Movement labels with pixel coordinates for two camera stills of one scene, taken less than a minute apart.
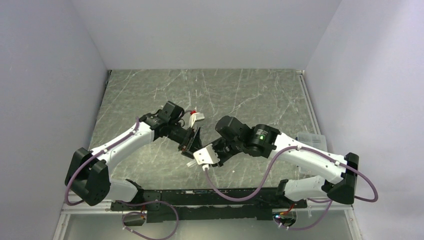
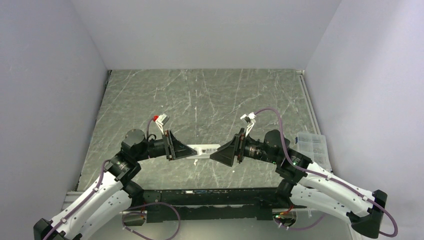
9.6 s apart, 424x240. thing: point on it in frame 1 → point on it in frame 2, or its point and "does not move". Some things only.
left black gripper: (191, 143) → (176, 149)
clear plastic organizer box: (315, 140) does not move
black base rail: (210, 204) does not move
